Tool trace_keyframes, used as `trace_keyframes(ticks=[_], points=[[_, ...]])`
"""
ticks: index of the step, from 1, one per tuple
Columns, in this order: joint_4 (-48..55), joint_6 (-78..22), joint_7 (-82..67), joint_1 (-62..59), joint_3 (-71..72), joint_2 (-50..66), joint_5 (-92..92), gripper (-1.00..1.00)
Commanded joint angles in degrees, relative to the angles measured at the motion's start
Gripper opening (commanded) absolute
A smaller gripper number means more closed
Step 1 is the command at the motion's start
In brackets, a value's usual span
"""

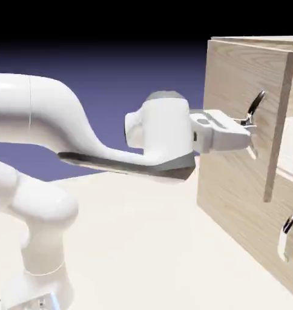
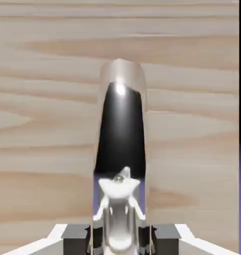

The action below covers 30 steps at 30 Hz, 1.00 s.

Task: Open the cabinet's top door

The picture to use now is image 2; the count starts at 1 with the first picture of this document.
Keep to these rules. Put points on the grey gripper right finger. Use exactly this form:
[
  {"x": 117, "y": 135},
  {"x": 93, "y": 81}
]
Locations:
[{"x": 166, "y": 236}]

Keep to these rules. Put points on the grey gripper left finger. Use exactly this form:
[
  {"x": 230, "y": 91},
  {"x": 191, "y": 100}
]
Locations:
[{"x": 72, "y": 237}]

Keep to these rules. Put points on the light wood cabinet door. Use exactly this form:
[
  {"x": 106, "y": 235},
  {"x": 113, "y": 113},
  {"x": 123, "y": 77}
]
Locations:
[{"x": 42, "y": 119}]

